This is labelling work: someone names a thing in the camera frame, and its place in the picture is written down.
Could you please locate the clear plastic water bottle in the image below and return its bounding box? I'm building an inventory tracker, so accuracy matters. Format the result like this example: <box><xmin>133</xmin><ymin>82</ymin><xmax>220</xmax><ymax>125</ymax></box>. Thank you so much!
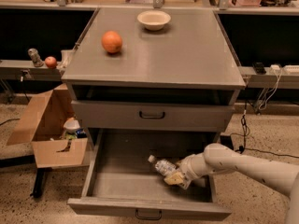
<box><xmin>148</xmin><ymin>155</ymin><xmax>177</xmax><ymax>176</ymax></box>

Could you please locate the white power strip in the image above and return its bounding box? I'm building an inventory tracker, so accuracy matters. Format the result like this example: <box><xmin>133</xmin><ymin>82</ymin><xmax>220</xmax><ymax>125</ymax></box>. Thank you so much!
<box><xmin>270</xmin><ymin>64</ymin><xmax>299</xmax><ymax>76</ymax></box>

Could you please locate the orange fruit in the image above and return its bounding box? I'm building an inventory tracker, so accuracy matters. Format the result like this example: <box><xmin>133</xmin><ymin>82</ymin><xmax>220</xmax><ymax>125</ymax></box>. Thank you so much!
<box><xmin>101</xmin><ymin>31</ymin><xmax>122</xmax><ymax>53</ymax></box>

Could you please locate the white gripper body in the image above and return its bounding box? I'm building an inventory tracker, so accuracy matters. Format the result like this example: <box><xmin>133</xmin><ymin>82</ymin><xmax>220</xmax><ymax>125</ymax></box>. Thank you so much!
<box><xmin>179</xmin><ymin>154</ymin><xmax>208</xmax><ymax>180</ymax></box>

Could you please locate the open cardboard box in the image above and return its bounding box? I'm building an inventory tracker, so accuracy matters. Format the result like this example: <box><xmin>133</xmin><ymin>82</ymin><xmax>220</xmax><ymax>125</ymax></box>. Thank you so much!
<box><xmin>7</xmin><ymin>84</ymin><xmax>88</xmax><ymax>168</ymax></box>

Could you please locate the black power adapter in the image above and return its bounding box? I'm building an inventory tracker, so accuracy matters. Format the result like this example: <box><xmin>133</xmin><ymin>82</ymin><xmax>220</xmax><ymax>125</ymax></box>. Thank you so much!
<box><xmin>220</xmin><ymin>135</ymin><xmax>234</xmax><ymax>149</ymax></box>

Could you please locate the small grey figurine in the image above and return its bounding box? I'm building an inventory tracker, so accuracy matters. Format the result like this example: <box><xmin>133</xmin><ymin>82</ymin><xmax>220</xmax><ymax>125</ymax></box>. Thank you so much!
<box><xmin>28</xmin><ymin>49</ymin><xmax>44</xmax><ymax>67</ymax></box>

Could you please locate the black remote on shelf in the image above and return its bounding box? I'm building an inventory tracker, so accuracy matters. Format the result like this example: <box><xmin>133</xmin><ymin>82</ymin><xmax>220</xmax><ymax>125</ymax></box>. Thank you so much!
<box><xmin>252</xmin><ymin>63</ymin><xmax>266</xmax><ymax>75</ymax></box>

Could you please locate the small red apple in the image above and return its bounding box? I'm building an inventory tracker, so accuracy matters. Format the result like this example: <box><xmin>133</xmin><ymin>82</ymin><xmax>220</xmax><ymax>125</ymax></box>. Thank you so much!
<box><xmin>45</xmin><ymin>56</ymin><xmax>58</xmax><ymax>69</ymax></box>

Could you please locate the grey drawer cabinet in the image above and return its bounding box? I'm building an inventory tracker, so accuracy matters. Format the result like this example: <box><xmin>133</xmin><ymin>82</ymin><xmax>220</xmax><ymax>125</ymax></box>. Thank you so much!
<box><xmin>63</xmin><ymin>7</ymin><xmax>245</xmax><ymax>141</ymax></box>

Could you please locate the black floor cable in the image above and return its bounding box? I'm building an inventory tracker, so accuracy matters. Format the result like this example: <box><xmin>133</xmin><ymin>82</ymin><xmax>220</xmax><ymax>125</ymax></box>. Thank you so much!
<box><xmin>230</xmin><ymin>100</ymin><xmax>299</xmax><ymax>160</ymax></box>

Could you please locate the open bottom grey drawer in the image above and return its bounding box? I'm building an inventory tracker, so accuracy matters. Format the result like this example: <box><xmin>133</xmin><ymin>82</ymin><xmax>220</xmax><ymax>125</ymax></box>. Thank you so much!
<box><xmin>68</xmin><ymin>129</ymin><xmax>231</xmax><ymax>221</ymax></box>

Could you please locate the white paper bowl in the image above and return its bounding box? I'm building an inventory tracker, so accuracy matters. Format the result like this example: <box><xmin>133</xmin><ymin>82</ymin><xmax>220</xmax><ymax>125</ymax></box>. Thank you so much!
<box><xmin>137</xmin><ymin>10</ymin><xmax>171</xmax><ymax>31</ymax></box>

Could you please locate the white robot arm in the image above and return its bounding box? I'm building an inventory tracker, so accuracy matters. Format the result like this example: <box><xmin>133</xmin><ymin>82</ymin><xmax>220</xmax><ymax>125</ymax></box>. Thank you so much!
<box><xmin>164</xmin><ymin>143</ymin><xmax>299</xmax><ymax>224</ymax></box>

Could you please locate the closed middle grey drawer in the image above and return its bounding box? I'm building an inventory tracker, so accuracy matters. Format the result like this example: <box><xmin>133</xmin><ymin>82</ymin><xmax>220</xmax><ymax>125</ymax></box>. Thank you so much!
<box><xmin>72</xmin><ymin>101</ymin><xmax>234</xmax><ymax>133</ymax></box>

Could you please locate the white bowl in box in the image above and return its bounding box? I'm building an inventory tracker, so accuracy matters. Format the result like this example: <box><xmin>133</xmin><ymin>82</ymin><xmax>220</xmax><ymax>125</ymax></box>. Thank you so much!
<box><xmin>64</xmin><ymin>119</ymin><xmax>80</xmax><ymax>133</ymax></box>

